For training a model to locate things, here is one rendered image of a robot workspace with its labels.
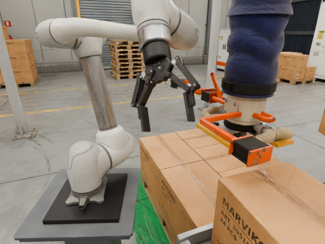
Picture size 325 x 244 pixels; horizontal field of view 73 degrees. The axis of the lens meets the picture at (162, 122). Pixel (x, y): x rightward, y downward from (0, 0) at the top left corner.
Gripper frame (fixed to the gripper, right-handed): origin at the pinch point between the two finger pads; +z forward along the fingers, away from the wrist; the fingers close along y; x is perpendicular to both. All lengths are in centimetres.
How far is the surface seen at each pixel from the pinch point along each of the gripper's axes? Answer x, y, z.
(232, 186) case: -46, 0, 24
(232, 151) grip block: -21.0, -9.3, 9.9
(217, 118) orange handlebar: -38.4, -1.0, -3.8
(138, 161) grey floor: -175, 155, 10
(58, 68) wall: -472, 761, -416
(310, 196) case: -56, -26, 31
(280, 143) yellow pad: -58, -20, 10
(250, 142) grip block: -20.7, -15.1, 7.8
